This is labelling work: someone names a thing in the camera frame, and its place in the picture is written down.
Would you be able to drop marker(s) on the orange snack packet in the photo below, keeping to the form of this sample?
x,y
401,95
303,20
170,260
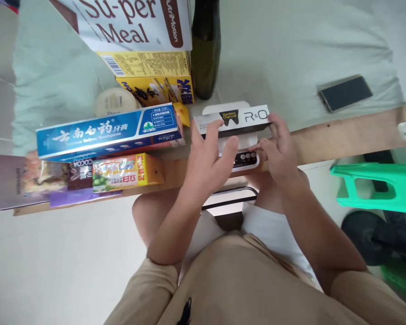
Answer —
x,y
182,115

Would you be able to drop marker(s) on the yellow and green box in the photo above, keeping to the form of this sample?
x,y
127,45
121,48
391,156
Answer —
x,y
128,172

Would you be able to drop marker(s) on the large white and brown box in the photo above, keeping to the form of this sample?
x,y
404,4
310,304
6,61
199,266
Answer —
x,y
128,23

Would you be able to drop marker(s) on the dark green glass bottle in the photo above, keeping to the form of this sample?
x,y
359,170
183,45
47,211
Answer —
x,y
206,50

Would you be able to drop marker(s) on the black round weight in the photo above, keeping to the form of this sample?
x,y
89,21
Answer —
x,y
368,237

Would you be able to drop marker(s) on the brown cocoa packet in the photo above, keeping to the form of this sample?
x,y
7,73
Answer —
x,y
81,174

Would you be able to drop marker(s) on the white and black toothpaste box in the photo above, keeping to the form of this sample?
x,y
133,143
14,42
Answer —
x,y
247,118

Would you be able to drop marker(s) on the pale green bedsheet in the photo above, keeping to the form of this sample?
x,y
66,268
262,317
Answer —
x,y
291,50

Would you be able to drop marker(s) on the person's body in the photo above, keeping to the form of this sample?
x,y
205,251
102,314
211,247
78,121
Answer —
x,y
257,287

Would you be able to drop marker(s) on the yellow and blue snack box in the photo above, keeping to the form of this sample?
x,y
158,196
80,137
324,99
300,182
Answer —
x,y
155,89

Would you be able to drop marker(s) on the black smartphone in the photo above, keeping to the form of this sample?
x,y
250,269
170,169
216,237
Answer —
x,y
345,93

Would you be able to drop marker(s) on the clear snack packet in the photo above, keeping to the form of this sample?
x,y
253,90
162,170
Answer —
x,y
45,176

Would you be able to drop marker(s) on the blue toothpaste box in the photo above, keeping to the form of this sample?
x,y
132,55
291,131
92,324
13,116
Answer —
x,y
105,133

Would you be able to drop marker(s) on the white kitchen scale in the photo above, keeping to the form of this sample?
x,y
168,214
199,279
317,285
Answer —
x,y
245,162

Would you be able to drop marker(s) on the round cream jar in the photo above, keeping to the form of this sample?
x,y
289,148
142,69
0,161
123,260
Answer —
x,y
116,101

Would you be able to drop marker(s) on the purple packet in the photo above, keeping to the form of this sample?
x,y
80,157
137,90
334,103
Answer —
x,y
74,198

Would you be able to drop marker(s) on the person's legs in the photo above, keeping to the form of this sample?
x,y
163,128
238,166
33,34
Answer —
x,y
280,230

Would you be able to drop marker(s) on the yellow box with barcode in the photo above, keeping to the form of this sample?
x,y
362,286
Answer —
x,y
145,62

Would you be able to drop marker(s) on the person's right hand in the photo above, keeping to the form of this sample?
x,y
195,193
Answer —
x,y
282,159

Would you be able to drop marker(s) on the green plastic stool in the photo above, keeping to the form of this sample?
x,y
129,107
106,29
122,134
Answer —
x,y
402,189

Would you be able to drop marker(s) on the purple book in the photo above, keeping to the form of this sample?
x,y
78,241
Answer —
x,y
10,182

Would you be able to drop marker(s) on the white stool with black rim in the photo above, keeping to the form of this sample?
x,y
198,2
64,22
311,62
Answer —
x,y
228,206

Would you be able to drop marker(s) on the person's left hand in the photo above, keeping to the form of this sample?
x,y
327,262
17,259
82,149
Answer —
x,y
206,159

